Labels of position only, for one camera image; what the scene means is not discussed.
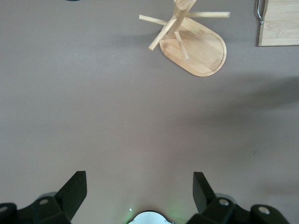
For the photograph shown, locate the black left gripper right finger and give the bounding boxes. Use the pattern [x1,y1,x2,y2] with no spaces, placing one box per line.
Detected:
[186,172,288,224]

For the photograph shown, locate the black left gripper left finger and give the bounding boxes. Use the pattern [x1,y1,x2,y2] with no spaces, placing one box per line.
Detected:
[0,171,87,224]

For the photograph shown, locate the wooden mug rack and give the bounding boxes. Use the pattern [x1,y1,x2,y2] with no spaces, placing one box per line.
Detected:
[138,0,231,77]

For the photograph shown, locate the brown table cover sheet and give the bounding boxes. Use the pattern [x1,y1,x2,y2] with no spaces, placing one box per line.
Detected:
[0,0,299,224]

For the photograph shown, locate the bamboo cutting board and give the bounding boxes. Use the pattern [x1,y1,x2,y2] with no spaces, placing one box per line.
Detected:
[254,0,299,47]

